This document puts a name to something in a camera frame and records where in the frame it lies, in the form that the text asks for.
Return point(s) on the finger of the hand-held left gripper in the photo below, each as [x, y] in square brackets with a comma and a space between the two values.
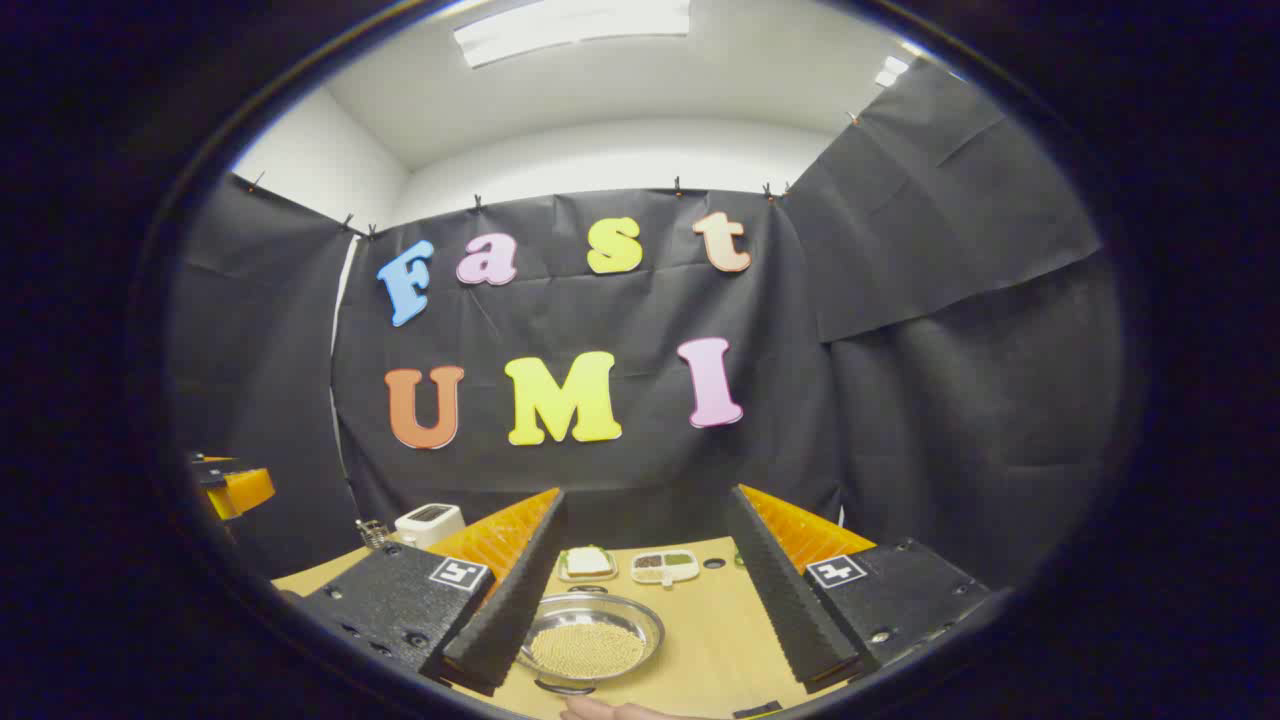
[245, 492]

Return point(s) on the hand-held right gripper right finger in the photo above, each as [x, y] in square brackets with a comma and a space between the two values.
[775, 590]

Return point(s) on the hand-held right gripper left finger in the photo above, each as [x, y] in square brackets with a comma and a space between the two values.
[515, 610]

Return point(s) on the pile of soybeans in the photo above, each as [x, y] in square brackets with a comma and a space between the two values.
[590, 650]

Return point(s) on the stainless steel pot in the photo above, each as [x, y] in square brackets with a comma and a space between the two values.
[645, 625]

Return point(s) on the white sandwich plate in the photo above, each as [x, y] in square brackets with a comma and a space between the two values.
[587, 578]

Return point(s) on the toast sandwich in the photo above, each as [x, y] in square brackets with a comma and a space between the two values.
[588, 560]

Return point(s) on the white divided bean plate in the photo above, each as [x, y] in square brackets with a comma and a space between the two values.
[665, 568]

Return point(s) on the white toaster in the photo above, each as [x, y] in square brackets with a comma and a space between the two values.
[428, 522]

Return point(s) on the small ceiling light panel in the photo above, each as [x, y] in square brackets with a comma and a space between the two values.
[892, 70]

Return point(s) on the long ceiling light panel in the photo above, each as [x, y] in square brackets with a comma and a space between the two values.
[570, 25]

